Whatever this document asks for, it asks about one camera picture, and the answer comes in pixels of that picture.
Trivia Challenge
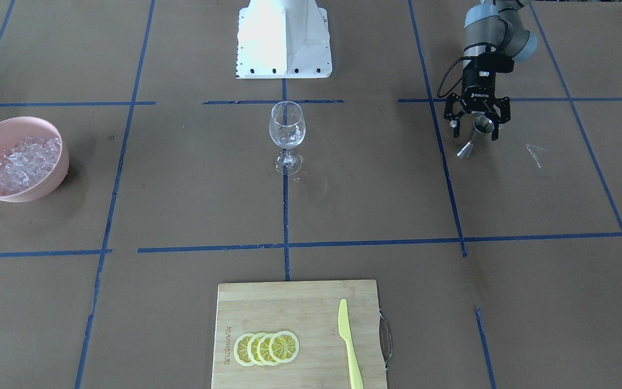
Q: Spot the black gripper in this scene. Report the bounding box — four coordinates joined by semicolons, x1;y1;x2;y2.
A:
443;52;515;142

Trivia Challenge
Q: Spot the steel cocktail jigger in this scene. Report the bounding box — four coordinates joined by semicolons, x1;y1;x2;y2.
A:
456;115;494;159

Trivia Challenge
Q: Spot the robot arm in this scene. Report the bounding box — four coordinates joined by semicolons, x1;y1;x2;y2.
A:
437;1;538;140

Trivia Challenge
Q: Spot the clear wine glass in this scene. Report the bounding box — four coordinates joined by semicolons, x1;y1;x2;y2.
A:
269;101;306;176

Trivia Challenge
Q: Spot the clear ice cube pile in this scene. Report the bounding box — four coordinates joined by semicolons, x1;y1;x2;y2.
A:
0;136;61;196

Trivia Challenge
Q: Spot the bamboo cutting board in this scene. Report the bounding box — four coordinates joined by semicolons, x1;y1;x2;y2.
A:
211;280;388;388

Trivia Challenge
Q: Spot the yellow plastic knife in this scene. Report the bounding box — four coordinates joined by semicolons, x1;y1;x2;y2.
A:
336;298;364;388

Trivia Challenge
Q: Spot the pink plastic bowl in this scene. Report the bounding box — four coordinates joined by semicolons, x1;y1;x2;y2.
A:
0;116;69;203

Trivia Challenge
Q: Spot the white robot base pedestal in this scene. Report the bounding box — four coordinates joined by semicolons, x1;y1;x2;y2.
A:
235;1;333;79

